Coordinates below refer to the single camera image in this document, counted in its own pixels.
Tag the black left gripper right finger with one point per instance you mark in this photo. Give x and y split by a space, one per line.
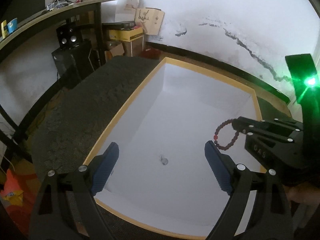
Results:
257 207

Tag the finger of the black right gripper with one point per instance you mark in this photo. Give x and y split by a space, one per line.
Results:
275 125
277 136

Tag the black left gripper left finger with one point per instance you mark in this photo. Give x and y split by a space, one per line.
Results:
52 218

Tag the orange red floor toy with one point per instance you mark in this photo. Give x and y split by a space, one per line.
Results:
20 190

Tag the dark green table mat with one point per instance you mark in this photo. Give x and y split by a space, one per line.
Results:
70 130

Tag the yellow white storage box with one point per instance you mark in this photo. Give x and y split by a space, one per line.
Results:
162 181

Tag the red object on floor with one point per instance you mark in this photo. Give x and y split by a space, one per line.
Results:
150 53

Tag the black subwoofer cabinet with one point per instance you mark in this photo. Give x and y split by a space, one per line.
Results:
75 64

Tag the brown kraft paper bag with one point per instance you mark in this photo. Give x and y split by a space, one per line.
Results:
150 19

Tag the brown open carton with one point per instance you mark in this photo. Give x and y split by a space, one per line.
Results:
114 48

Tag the yellow cardboard box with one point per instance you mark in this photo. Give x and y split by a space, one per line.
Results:
125 35

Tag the black speaker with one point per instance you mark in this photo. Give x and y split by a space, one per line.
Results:
68 36

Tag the white paper gift bag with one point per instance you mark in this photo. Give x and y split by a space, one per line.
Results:
119 11

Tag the blue paper cup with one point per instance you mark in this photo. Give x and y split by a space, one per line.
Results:
12 25

